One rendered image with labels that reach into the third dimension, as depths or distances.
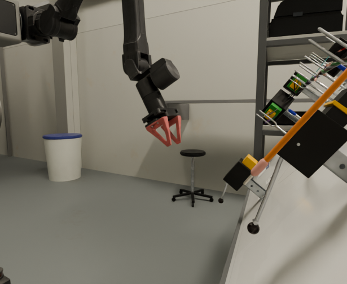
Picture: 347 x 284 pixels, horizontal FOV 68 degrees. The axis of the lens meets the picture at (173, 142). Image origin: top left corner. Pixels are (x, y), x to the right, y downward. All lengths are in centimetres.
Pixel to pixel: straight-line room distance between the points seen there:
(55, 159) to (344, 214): 420
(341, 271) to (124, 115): 421
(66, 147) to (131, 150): 101
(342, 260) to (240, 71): 327
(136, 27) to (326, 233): 67
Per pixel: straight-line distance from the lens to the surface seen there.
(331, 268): 27
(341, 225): 30
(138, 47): 77
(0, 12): 113
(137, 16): 80
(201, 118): 362
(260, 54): 129
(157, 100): 73
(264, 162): 17
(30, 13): 116
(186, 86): 373
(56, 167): 439
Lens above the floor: 114
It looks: 8 degrees down
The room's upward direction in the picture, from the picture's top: straight up
